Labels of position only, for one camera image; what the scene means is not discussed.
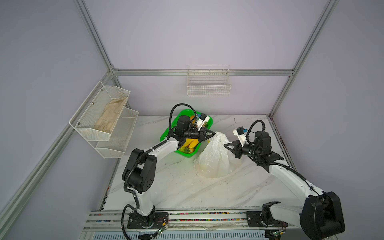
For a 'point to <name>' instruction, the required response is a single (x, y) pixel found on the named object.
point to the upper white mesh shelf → (93, 109)
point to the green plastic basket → (188, 148)
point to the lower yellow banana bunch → (191, 143)
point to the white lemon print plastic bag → (215, 160)
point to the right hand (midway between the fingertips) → (225, 145)
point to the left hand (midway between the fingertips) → (214, 134)
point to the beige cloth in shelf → (107, 121)
